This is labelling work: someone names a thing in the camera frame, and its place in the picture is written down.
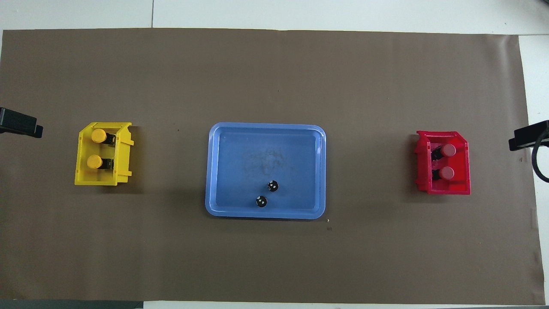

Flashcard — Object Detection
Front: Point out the yellow plastic parts bin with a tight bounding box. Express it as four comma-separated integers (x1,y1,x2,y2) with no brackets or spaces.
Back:
74,122,134,186

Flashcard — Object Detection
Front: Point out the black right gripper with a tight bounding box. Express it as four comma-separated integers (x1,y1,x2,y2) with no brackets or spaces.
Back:
509,121,549,151

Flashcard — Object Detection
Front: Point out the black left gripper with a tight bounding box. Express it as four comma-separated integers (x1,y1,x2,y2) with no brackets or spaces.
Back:
0,107,44,139

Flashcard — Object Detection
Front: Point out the blue plastic tray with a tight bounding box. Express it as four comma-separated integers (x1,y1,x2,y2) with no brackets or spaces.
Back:
205,122,326,220

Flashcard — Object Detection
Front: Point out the red plastic parts bin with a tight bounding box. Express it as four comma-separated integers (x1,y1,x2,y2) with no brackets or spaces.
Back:
414,130,471,196

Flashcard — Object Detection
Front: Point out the red push button switch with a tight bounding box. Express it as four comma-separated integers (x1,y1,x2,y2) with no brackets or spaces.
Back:
431,143,457,161
431,166,455,182

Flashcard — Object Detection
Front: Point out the brown paper table mat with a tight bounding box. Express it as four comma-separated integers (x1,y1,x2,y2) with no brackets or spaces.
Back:
0,28,545,305

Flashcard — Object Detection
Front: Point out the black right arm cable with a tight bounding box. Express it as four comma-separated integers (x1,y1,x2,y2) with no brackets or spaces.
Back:
531,128,549,183

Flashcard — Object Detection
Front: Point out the yellow push button switch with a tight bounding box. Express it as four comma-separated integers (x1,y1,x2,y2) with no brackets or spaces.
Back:
87,154,114,170
91,128,117,145

